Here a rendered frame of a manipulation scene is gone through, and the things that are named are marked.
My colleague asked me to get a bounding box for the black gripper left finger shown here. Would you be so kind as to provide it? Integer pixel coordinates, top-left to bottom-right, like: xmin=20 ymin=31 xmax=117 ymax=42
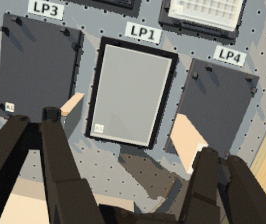
xmin=0 ymin=93 xmax=106 ymax=224

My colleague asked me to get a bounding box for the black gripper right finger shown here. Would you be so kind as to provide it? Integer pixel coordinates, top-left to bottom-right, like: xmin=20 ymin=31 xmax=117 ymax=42
xmin=170 ymin=114 xmax=266 ymax=224

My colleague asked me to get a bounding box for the beige button panel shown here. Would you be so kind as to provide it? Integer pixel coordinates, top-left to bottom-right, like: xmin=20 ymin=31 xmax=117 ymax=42
xmin=0 ymin=176 xmax=178 ymax=224

